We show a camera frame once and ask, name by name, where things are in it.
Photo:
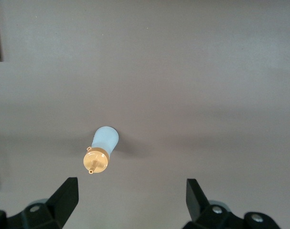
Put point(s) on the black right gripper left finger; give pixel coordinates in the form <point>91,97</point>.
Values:
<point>63,202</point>

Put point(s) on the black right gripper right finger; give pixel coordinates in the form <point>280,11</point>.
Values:
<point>197,202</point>

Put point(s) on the white squeeze bottle orange cap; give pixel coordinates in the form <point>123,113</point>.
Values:
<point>104,140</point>

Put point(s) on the brown table cover sheet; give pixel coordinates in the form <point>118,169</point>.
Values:
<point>183,71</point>

